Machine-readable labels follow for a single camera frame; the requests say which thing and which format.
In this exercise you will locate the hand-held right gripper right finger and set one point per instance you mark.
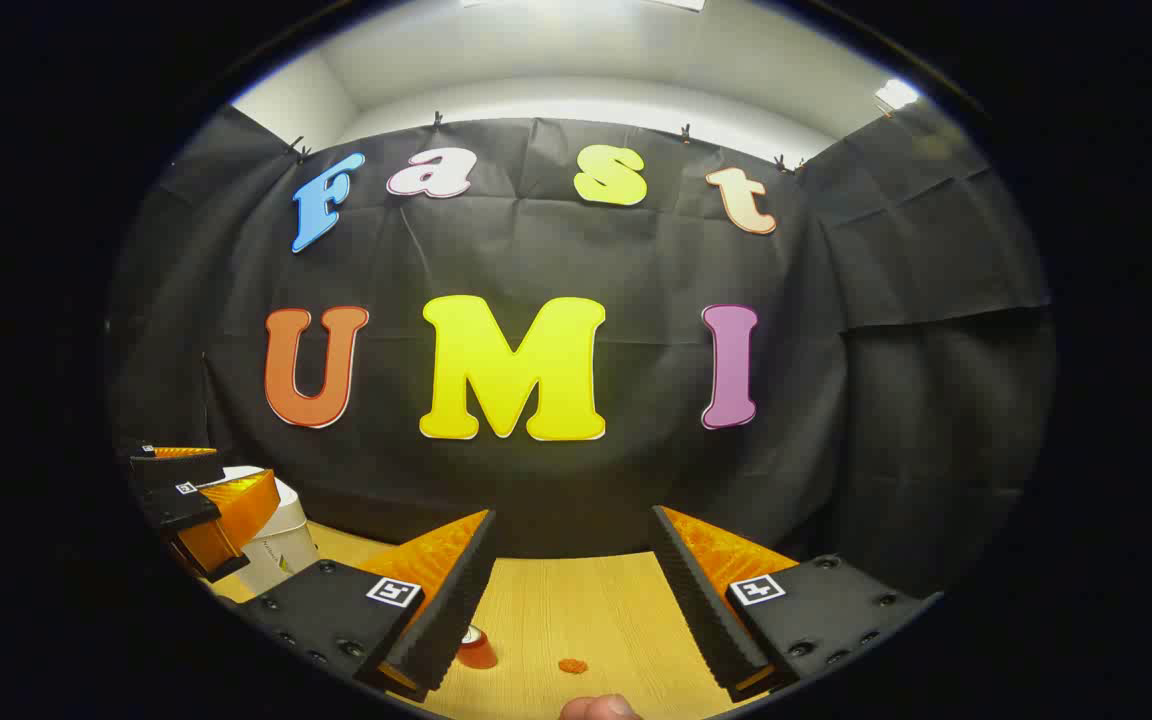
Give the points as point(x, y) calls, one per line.
point(701, 600)

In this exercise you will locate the white desktop garbage bin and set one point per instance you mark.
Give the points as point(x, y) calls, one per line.
point(286, 545)

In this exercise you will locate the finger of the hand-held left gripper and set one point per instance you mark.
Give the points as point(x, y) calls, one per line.
point(181, 508)
point(176, 470)

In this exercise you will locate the ceiling light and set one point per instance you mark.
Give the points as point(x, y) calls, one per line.
point(896, 93)

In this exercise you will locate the red pop can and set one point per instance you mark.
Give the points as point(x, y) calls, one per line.
point(479, 652)

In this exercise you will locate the wooden desktop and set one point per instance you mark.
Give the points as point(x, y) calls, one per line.
point(586, 610)

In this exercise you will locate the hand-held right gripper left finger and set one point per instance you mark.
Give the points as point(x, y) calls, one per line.
point(456, 600)

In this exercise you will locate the black backdrop cloth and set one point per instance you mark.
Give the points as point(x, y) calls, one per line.
point(636, 260)

